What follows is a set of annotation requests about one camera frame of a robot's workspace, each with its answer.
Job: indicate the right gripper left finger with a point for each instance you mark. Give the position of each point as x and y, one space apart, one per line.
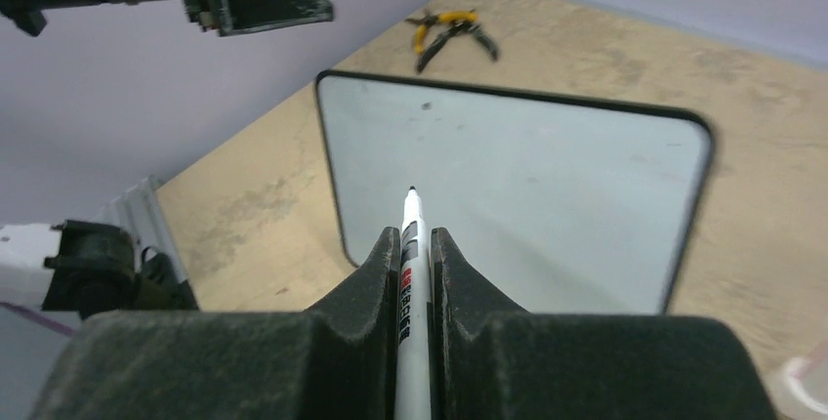
333 360

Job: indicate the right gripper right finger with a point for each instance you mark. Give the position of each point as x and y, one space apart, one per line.
500 361

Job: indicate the white black marker pen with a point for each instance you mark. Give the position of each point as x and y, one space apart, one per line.
413 381

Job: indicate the black framed whiteboard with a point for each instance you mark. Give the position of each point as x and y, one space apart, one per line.
567 204

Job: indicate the yellow black pliers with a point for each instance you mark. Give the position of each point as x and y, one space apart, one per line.
457 23

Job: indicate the aluminium extrusion frame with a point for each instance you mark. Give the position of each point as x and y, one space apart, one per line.
137 211

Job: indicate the white PVC pipe frame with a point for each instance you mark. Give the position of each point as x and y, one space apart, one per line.
798 388

